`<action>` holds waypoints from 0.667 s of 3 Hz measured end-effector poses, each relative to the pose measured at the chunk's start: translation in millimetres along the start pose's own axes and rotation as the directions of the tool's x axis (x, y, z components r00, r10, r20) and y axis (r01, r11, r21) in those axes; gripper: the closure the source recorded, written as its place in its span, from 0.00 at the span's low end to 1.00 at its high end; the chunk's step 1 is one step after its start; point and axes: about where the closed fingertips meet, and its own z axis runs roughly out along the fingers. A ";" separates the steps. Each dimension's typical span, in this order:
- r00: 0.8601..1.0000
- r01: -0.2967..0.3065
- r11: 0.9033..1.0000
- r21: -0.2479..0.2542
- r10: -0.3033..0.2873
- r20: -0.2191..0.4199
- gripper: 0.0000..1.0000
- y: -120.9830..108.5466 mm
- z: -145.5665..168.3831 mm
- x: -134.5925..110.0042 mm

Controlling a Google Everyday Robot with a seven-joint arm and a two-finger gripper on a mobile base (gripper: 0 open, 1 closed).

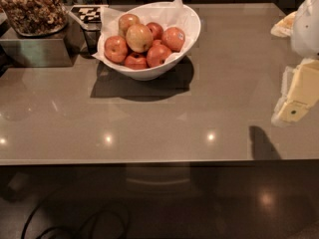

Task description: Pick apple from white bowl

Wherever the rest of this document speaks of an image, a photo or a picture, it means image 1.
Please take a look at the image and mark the black cable on floor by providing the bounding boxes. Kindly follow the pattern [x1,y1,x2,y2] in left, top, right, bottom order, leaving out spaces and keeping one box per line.
[20,196,132,239]

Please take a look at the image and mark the red apple at back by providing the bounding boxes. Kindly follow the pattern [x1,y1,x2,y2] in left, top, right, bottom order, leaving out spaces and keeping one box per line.
[147,22,163,40]

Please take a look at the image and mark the red apple with sticker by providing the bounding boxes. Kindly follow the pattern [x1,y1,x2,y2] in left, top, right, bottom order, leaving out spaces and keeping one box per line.
[161,27,185,52]

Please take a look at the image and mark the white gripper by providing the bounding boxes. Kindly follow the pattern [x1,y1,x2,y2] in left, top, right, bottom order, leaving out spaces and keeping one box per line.
[270,0,319,127]

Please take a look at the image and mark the large yellow-red centre apple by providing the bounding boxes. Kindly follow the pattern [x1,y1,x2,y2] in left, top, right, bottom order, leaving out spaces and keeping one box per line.
[126,24,154,53]

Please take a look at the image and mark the red apple front left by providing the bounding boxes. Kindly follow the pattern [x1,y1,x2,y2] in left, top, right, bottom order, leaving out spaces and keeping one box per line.
[125,52,148,70]

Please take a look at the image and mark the white ceramic bowl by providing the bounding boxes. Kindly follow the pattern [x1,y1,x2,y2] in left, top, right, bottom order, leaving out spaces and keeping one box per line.
[96,1,202,82]

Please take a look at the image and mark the grey metal box stand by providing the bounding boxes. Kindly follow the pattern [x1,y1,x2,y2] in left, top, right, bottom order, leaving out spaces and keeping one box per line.
[0,25,84,68]

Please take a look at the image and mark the black white marker card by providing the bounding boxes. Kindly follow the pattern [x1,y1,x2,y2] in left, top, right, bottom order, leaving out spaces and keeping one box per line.
[69,5,102,31]

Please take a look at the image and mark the red apple front right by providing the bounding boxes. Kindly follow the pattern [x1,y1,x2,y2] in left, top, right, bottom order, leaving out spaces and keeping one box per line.
[147,45,171,68]

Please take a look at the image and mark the red apple far left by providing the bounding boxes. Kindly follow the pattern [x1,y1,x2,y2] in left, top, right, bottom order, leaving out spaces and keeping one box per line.
[104,36,129,64]

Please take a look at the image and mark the yellow-red apple back left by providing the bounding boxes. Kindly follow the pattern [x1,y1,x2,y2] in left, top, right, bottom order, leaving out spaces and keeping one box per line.
[118,13,140,37]

